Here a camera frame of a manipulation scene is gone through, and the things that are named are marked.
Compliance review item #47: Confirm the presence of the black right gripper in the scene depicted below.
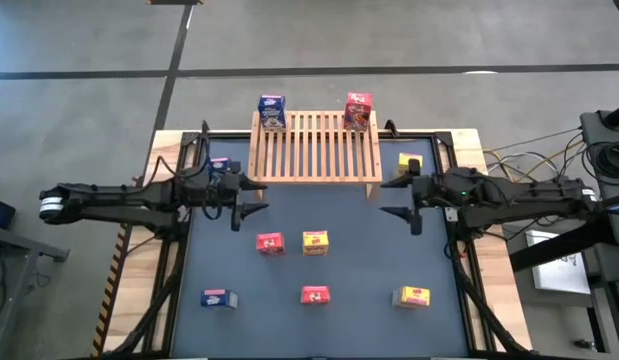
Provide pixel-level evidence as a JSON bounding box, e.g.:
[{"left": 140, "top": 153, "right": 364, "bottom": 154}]
[{"left": 378, "top": 158, "right": 471, "bottom": 237}]

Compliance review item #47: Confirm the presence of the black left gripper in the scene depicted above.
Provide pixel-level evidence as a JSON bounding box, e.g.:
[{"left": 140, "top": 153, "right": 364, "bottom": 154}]
[{"left": 180, "top": 166, "right": 271, "bottom": 233}]

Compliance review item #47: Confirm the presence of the yellow Corn Pops cereal box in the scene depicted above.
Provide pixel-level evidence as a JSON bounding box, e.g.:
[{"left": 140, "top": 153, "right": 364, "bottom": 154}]
[
  {"left": 301, "top": 229, "right": 330, "bottom": 257},
  {"left": 397, "top": 152, "right": 424, "bottom": 176},
  {"left": 391, "top": 285, "right": 432, "bottom": 310}
]

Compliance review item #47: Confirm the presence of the blue Frosted Flakes cereal box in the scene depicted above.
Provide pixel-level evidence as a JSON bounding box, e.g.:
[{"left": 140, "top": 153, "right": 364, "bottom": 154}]
[
  {"left": 257, "top": 93, "right": 287, "bottom": 133},
  {"left": 208, "top": 156, "right": 234, "bottom": 174},
  {"left": 199, "top": 288, "right": 239, "bottom": 310}
]

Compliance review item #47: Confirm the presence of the red Froot Loops cereal box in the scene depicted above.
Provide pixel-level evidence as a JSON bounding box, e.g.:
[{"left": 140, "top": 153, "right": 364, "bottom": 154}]
[
  {"left": 343, "top": 91, "right": 374, "bottom": 132},
  {"left": 255, "top": 231, "right": 286, "bottom": 257},
  {"left": 300, "top": 284, "right": 332, "bottom": 306}
]

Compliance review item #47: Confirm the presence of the wooden slatted shelf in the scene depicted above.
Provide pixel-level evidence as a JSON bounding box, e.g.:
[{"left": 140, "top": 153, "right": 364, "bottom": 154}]
[{"left": 246, "top": 110, "right": 384, "bottom": 202}]

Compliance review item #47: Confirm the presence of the grey-blue table mat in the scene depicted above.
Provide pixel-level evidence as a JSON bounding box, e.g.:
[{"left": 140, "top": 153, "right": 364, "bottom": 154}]
[{"left": 171, "top": 138, "right": 470, "bottom": 359}]

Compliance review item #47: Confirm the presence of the black yellow hazard tape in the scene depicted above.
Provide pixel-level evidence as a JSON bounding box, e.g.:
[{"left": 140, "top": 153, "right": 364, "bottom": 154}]
[{"left": 91, "top": 174, "right": 140, "bottom": 357}]

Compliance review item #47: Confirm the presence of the black metal beam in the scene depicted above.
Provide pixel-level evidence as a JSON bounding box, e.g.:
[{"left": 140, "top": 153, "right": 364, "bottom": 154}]
[{"left": 508, "top": 219, "right": 610, "bottom": 274}]

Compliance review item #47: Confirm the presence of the white board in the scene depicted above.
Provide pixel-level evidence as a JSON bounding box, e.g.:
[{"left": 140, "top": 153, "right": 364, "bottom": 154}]
[{"left": 526, "top": 229, "right": 593, "bottom": 296}]

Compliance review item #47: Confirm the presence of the grey equipment cart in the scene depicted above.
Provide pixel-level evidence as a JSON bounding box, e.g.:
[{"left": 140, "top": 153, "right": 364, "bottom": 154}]
[{"left": 578, "top": 102, "right": 619, "bottom": 201}]

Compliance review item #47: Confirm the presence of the grey metal stand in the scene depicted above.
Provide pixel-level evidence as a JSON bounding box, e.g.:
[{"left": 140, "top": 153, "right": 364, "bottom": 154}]
[{"left": 0, "top": 224, "right": 70, "bottom": 346}]

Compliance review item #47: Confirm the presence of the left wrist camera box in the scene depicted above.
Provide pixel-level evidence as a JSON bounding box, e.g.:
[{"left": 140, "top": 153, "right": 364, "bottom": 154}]
[{"left": 191, "top": 172, "right": 225, "bottom": 201}]

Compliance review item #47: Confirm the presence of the black metal table frame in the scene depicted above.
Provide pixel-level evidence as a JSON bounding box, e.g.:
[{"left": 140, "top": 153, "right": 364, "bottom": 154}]
[{"left": 91, "top": 119, "right": 535, "bottom": 360}]

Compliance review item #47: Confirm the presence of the black cable coil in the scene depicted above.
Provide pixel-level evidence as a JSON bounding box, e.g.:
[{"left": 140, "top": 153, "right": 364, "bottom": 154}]
[{"left": 583, "top": 141, "right": 619, "bottom": 181}]

